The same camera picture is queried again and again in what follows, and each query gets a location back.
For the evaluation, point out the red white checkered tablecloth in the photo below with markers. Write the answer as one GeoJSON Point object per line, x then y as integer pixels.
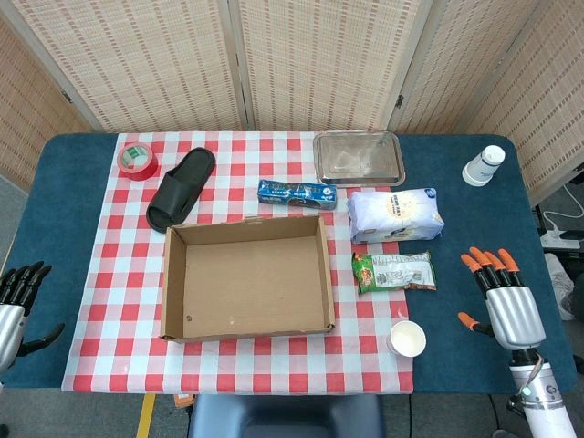
{"type": "Point", "coordinates": [128, 274]}

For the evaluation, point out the white power strip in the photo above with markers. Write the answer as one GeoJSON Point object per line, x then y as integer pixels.
{"type": "Point", "coordinates": [559, 241]}

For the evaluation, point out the red tape roll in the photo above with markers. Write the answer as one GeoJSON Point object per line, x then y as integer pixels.
{"type": "Point", "coordinates": [137, 166]}

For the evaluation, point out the upside-down paper cup stack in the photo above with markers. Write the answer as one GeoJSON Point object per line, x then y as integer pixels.
{"type": "Point", "coordinates": [481, 166]}

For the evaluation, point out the green snack bag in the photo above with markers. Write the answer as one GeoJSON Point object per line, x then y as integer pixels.
{"type": "Point", "coordinates": [394, 274]}

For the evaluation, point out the small orange object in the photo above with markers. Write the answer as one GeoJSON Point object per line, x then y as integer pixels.
{"type": "Point", "coordinates": [183, 401]}

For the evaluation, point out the right silver hand orange fingertips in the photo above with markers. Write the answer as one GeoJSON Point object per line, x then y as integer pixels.
{"type": "Point", "coordinates": [515, 315]}

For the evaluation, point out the bamboo folding screen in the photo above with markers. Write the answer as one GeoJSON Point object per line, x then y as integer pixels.
{"type": "Point", "coordinates": [159, 68]}

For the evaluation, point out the dark blue chair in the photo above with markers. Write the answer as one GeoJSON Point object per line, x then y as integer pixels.
{"type": "Point", "coordinates": [283, 417]}

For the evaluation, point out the brown cardboard box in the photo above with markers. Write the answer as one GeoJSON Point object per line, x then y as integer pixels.
{"type": "Point", "coordinates": [251, 283]}

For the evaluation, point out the black slipper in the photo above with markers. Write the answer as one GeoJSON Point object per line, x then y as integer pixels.
{"type": "Point", "coordinates": [180, 187]}

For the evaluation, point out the left silver hand black fingers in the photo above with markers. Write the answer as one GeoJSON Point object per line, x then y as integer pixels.
{"type": "Point", "coordinates": [10, 319]}

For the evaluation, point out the small white paper cup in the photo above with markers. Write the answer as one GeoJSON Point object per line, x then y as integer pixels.
{"type": "Point", "coordinates": [406, 338]}

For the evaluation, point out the rectangular metal tray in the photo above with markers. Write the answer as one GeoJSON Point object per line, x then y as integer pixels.
{"type": "Point", "coordinates": [358, 157]}

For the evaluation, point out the white tissue pack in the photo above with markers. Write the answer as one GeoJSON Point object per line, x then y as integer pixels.
{"type": "Point", "coordinates": [394, 214]}

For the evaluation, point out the blue rectangular packet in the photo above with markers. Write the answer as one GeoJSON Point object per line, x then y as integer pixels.
{"type": "Point", "coordinates": [296, 195]}

